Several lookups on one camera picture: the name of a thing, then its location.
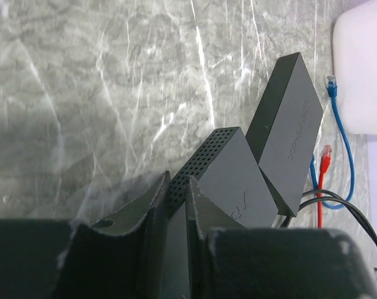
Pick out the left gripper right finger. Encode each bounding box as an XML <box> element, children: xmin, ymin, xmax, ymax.
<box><xmin>185</xmin><ymin>177</ymin><xmax>377</xmax><ymax>298</ymax></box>

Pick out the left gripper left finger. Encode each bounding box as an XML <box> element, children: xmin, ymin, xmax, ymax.
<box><xmin>0</xmin><ymin>172</ymin><xmax>170</xmax><ymax>298</ymax></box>

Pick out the black box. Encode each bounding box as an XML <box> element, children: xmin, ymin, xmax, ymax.
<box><xmin>160</xmin><ymin>127</ymin><xmax>277</xmax><ymax>298</ymax></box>

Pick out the black ethernet cable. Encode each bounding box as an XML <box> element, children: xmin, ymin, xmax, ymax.
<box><xmin>269</xmin><ymin>189</ymin><xmax>377</xmax><ymax>281</ymax></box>

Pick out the black network switch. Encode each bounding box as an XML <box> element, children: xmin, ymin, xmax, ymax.
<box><xmin>246</xmin><ymin>52</ymin><xmax>323</xmax><ymax>217</ymax></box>

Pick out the red ethernet cable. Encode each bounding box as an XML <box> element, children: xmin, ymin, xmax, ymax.
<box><xmin>316</xmin><ymin>144</ymin><xmax>333</xmax><ymax>229</ymax></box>

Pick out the blue ethernet cable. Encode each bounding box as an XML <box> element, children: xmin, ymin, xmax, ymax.
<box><xmin>309</xmin><ymin>74</ymin><xmax>356</xmax><ymax>210</ymax></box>

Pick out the white plastic basin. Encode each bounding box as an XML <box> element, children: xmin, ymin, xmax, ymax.
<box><xmin>332</xmin><ymin>1</ymin><xmax>377</xmax><ymax>135</ymax></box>

